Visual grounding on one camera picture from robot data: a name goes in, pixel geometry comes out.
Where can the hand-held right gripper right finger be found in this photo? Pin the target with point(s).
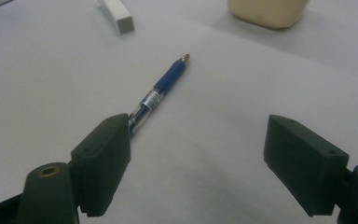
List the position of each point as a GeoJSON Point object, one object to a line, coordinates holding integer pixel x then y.
{"type": "Point", "coordinates": [304, 165]}

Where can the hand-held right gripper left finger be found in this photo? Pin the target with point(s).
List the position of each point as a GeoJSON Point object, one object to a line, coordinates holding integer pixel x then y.
{"type": "Point", "coordinates": [101, 161]}

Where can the blue pen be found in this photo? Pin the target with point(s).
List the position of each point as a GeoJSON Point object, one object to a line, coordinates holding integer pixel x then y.
{"type": "Point", "coordinates": [171, 76]}

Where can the white rectangular eraser stick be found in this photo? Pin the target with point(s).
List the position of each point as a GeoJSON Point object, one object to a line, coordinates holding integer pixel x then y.
{"type": "Point", "coordinates": [121, 15]}

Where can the beige pen holder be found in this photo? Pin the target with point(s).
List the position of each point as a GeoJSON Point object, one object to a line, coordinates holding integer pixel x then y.
{"type": "Point", "coordinates": [267, 12]}

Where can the white table cover sheet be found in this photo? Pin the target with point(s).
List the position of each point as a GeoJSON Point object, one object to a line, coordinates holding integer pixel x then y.
{"type": "Point", "coordinates": [214, 140]}

